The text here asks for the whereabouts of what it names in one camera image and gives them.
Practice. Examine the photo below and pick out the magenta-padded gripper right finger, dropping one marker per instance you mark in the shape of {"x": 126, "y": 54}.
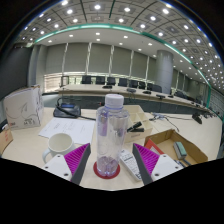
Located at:
{"x": 146, "y": 159}

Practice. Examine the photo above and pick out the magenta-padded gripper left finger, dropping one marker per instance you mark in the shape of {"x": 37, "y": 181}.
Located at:
{"x": 77, "y": 158}

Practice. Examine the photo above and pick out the clear plastic water bottle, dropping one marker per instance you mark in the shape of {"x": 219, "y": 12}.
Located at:
{"x": 111, "y": 133}

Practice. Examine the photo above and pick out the white remote control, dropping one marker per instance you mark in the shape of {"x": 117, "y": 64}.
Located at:
{"x": 130, "y": 163}

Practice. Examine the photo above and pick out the white ceramic mug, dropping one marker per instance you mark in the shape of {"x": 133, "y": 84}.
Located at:
{"x": 60, "y": 145}

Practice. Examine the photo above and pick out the flat round red coaster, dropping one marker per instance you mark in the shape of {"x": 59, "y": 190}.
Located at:
{"x": 97, "y": 172}

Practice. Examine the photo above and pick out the white paper sheet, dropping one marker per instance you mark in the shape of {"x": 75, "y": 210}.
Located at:
{"x": 66, "y": 128}

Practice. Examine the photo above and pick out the black binder clip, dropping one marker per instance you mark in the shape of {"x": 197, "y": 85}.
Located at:
{"x": 135, "y": 127}

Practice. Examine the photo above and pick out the grey-green eraser block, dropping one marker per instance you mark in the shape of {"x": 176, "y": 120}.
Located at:
{"x": 180, "y": 150}

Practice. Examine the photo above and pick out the small beige compartment box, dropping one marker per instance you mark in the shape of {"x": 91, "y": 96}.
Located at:
{"x": 141, "y": 118}

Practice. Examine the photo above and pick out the open brown box red side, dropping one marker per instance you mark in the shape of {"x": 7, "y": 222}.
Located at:
{"x": 193, "y": 150}

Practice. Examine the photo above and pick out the black desk phone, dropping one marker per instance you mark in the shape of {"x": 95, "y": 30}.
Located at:
{"x": 68, "y": 110}

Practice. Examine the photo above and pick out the black desk microphone unit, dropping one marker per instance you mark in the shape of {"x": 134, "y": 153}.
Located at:
{"x": 197, "y": 118}

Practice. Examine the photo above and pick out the long curved conference desk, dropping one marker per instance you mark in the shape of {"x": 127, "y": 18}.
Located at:
{"x": 86, "y": 89}

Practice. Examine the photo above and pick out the large white printed carton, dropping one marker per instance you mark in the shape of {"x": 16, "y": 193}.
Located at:
{"x": 23, "y": 108}

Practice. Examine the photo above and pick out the flat brown cardboard piece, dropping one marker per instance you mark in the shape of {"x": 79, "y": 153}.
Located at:
{"x": 5, "y": 141}

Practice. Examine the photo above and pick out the row of black office chairs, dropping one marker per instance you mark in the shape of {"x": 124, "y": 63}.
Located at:
{"x": 110, "y": 80}

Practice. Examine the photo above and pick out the grey round column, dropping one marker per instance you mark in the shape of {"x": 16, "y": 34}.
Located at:
{"x": 163, "y": 71}

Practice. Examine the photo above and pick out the group of round ceiling lights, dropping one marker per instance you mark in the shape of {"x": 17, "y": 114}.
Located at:
{"x": 97, "y": 6}

